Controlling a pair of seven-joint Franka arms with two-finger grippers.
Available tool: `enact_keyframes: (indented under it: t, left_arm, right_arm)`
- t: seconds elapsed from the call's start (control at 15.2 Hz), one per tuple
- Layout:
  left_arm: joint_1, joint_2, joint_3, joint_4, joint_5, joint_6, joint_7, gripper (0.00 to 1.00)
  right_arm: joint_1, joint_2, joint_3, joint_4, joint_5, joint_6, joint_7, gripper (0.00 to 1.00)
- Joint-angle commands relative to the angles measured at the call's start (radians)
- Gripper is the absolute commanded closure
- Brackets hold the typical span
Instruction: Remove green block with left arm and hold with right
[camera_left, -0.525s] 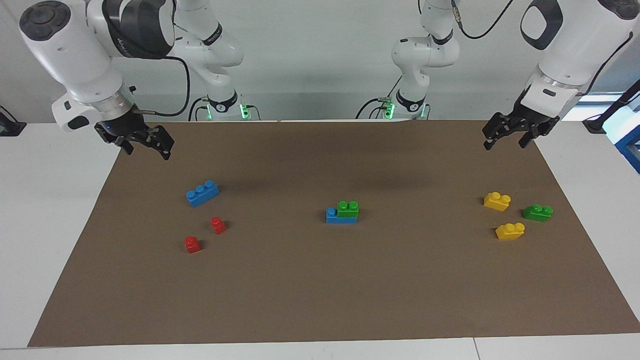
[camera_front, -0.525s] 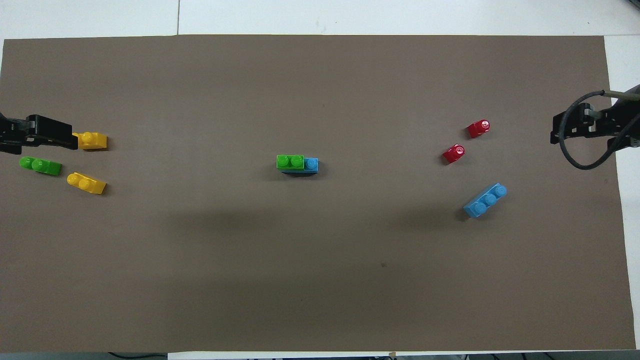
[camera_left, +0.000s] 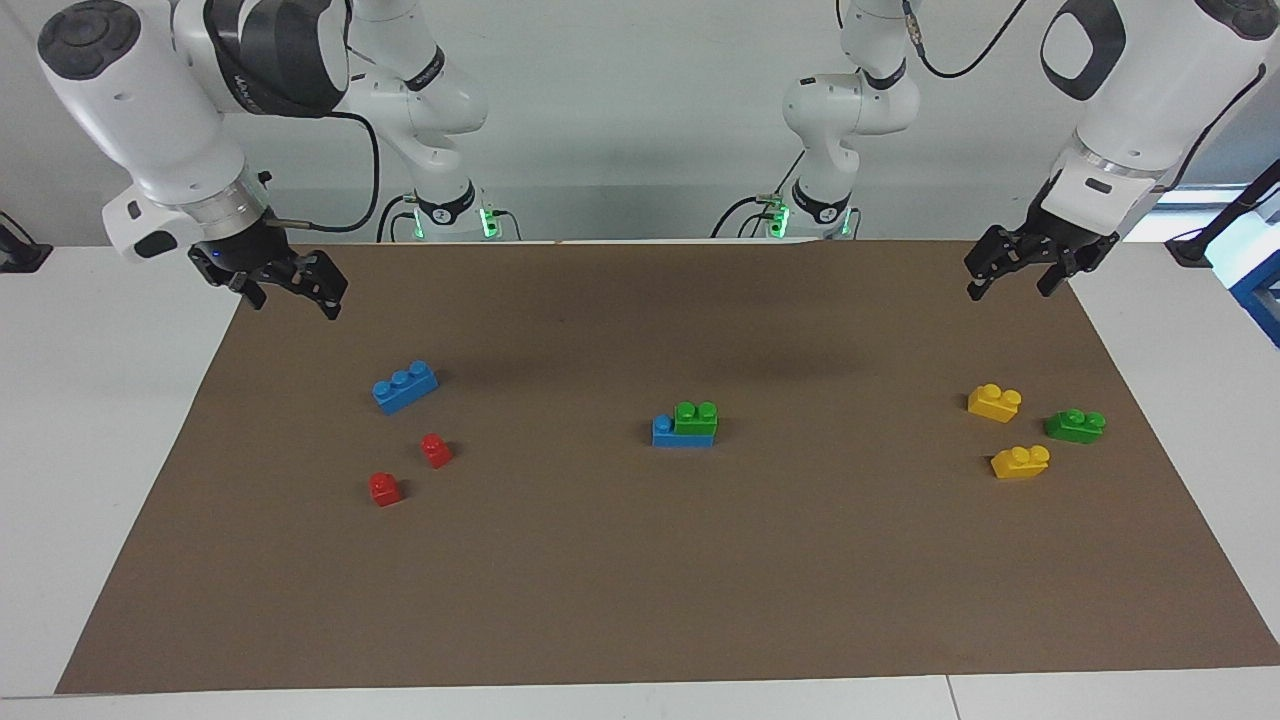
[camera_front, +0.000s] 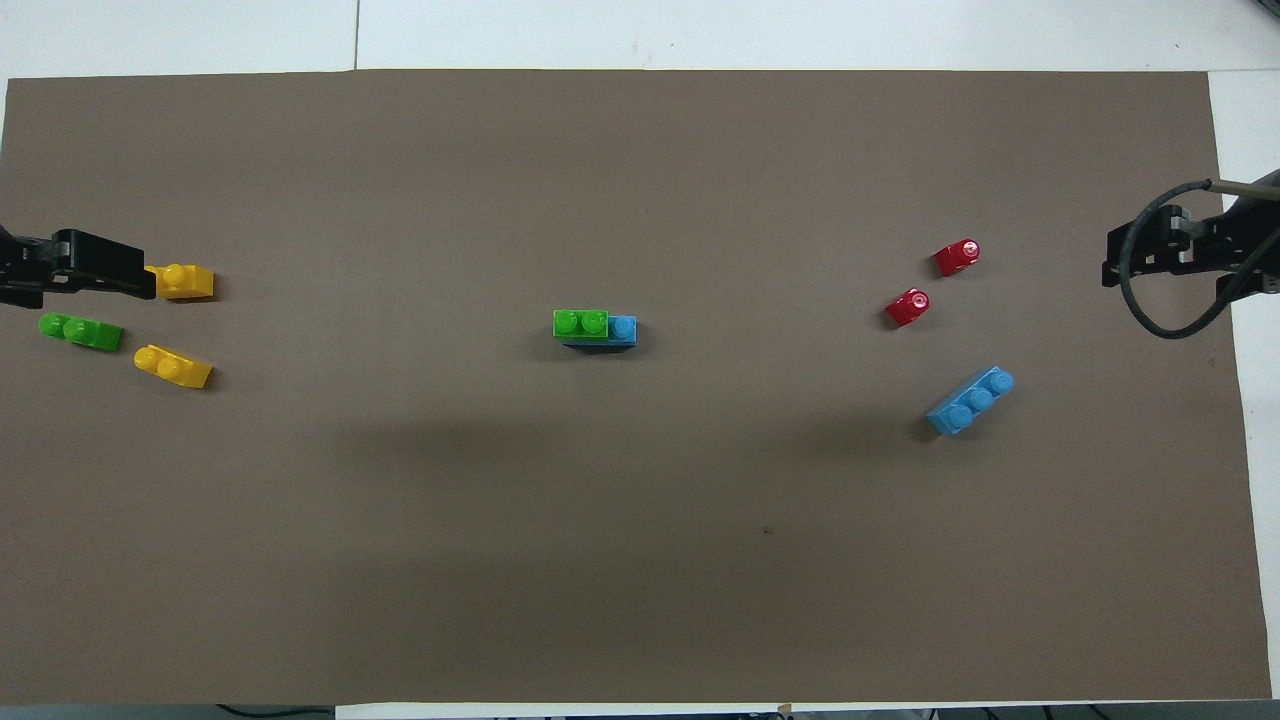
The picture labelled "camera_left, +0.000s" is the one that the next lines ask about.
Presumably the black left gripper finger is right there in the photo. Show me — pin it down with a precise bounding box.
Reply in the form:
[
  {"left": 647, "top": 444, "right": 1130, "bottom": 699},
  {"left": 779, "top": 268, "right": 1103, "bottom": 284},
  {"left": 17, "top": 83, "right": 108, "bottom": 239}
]
[
  {"left": 964, "top": 250, "right": 1005, "bottom": 302},
  {"left": 1036, "top": 256, "right": 1081, "bottom": 299}
]

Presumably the blue three-stud block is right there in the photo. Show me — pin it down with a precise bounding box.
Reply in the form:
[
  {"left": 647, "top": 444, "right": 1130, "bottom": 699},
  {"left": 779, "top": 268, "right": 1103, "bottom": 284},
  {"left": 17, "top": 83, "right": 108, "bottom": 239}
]
[
  {"left": 372, "top": 361, "right": 439, "bottom": 415},
  {"left": 652, "top": 414, "right": 717, "bottom": 448}
]

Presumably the yellow two-stud block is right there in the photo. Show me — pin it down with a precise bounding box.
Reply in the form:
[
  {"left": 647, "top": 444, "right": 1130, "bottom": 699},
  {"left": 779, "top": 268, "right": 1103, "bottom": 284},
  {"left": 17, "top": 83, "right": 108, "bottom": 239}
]
[
  {"left": 991, "top": 445, "right": 1051, "bottom": 480},
  {"left": 967, "top": 384, "right": 1023, "bottom": 423}
]

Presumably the black slanted pole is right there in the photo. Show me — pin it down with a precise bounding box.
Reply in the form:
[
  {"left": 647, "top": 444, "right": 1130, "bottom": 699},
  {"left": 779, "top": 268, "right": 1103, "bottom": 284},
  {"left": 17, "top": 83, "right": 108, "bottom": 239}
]
[{"left": 1165, "top": 158, "right": 1280, "bottom": 266}]

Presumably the black table clamp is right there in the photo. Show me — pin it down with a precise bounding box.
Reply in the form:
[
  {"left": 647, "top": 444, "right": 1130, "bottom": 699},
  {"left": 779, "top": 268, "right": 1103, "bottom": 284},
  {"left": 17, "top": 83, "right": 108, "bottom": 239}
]
[{"left": 0, "top": 212, "right": 53, "bottom": 273}]

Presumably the brown table mat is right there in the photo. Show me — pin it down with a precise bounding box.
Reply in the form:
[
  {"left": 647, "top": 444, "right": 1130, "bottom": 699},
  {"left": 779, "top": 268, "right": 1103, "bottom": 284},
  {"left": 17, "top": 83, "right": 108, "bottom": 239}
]
[{"left": 55, "top": 240, "right": 1280, "bottom": 694}]

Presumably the black right base cable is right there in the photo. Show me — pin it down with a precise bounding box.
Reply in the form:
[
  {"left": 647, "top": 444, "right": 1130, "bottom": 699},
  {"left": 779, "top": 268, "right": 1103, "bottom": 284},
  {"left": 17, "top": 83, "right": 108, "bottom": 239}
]
[{"left": 377, "top": 193, "right": 521, "bottom": 243}]

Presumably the black base cable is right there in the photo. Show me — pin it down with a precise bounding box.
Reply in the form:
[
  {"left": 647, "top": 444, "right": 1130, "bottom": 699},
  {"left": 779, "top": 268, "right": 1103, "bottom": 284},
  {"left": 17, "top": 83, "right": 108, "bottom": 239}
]
[
  {"left": 377, "top": 193, "right": 521, "bottom": 243},
  {"left": 711, "top": 150, "right": 807, "bottom": 241}
]

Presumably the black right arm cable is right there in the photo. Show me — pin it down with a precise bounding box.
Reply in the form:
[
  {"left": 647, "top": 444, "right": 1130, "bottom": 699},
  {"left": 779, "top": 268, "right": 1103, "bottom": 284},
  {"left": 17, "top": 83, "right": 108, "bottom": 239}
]
[{"left": 268, "top": 108, "right": 384, "bottom": 236}]

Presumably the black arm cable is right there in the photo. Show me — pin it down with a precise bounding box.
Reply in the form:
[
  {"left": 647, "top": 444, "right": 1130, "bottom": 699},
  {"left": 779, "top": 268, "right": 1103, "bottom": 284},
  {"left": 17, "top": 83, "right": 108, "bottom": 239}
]
[
  {"left": 268, "top": 108, "right": 384, "bottom": 236},
  {"left": 903, "top": 0, "right": 1271, "bottom": 191}
]

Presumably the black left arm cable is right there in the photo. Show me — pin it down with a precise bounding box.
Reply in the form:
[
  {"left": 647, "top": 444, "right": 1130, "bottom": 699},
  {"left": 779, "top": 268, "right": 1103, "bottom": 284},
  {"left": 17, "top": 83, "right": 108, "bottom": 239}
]
[{"left": 903, "top": 0, "right": 1271, "bottom": 191}]

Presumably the blue frame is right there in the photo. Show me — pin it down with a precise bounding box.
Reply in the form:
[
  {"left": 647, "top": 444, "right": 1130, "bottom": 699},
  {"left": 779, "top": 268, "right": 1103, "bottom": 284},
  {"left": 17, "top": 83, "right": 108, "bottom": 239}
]
[{"left": 1228, "top": 205, "right": 1280, "bottom": 349}]

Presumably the black left base cable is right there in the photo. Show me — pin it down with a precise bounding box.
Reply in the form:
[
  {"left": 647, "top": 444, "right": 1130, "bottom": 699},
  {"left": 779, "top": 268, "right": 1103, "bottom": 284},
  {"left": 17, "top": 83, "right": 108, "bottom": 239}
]
[{"left": 711, "top": 150, "right": 807, "bottom": 241}]

